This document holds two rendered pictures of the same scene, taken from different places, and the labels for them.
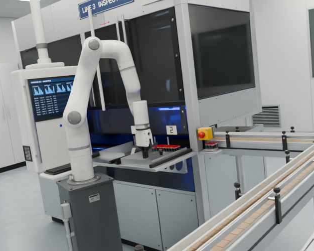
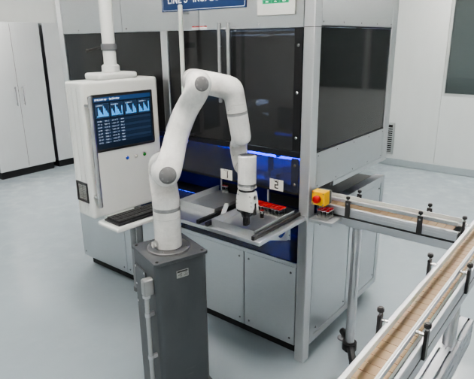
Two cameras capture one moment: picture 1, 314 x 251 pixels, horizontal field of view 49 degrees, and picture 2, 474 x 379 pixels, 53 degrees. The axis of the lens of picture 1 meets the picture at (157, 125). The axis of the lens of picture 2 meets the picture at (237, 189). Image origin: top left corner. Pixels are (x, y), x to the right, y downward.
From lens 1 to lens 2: 0.45 m
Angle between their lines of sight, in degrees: 10
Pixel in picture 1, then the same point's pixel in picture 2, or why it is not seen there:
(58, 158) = (121, 200)
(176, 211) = (268, 282)
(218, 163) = (328, 229)
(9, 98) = (25, 75)
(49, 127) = (113, 160)
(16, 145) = (31, 141)
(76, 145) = (165, 207)
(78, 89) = (174, 138)
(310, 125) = (430, 156)
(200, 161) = (309, 229)
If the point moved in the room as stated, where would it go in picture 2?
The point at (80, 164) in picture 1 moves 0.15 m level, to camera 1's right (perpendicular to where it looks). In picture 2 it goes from (168, 230) to (202, 229)
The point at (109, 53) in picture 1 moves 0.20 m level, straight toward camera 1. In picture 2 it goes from (217, 91) to (223, 96)
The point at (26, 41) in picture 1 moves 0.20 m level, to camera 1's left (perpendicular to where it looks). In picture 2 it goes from (74, 22) to (45, 22)
